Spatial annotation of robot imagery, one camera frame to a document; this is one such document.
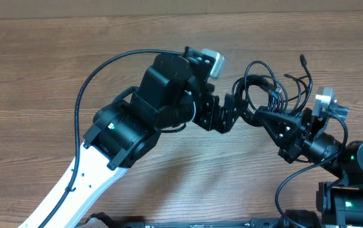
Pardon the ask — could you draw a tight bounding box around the thick black usb cable coil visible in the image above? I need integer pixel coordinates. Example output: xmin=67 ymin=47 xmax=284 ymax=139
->
xmin=231 ymin=60 xmax=290 ymax=127

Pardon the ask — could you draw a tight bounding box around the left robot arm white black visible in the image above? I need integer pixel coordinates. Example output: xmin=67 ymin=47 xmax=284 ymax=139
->
xmin=23 ymin=49 xmax=242 ymax=227

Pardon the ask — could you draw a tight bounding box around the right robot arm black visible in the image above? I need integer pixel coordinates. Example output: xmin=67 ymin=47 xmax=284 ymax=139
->
xmin=255 ymin=106 xmax=363 ymax=227

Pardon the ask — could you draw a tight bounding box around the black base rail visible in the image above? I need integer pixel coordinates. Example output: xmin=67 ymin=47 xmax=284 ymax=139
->
xmin=114 ymin=218 xmax=286 ymax=228

